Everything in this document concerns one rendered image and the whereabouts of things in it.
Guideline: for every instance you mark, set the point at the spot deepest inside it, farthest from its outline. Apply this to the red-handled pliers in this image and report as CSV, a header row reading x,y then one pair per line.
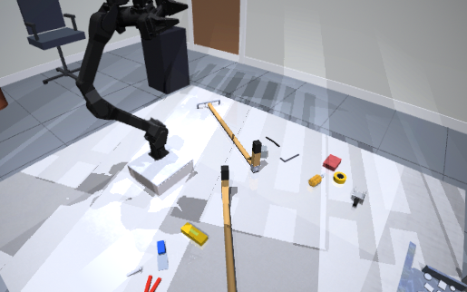
x,y
149,283

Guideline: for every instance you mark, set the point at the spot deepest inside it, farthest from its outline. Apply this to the blue-handled scraper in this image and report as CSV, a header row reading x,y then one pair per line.
x,y
162,260

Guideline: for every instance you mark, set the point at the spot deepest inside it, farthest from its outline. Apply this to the long scraper with wooden handle and dark grey blade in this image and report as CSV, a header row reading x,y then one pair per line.
x,y
231,284

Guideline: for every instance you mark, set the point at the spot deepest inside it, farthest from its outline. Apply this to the pink rectangular block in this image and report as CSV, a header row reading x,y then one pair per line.
x,y
331,162

